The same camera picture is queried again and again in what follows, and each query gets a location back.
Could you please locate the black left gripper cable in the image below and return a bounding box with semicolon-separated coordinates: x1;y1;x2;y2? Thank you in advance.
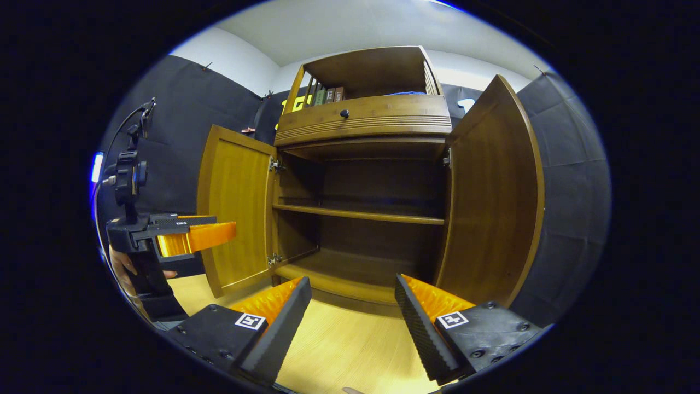
93;101;151;263

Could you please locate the wooden cabinet door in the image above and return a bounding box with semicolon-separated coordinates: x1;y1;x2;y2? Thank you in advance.
197;124;278;299
435;74;546;308

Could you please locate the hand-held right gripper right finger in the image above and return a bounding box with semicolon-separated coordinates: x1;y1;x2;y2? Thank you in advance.
394;274;547;385

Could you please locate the wooden cabinet drawer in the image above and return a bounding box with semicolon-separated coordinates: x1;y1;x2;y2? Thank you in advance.
273;94;453;147

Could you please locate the wooden double-door shoe cabinet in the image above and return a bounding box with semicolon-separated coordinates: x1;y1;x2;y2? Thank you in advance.
197;45;546;308

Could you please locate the black backdrop cloth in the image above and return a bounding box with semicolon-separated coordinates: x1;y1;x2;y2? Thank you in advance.
93;55;612;329

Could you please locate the wooden inner cabinet shelf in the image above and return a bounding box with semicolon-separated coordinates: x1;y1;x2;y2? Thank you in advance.
272;204;445;225

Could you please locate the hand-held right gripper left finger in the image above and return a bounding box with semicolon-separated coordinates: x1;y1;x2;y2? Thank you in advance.
167;276;312;386

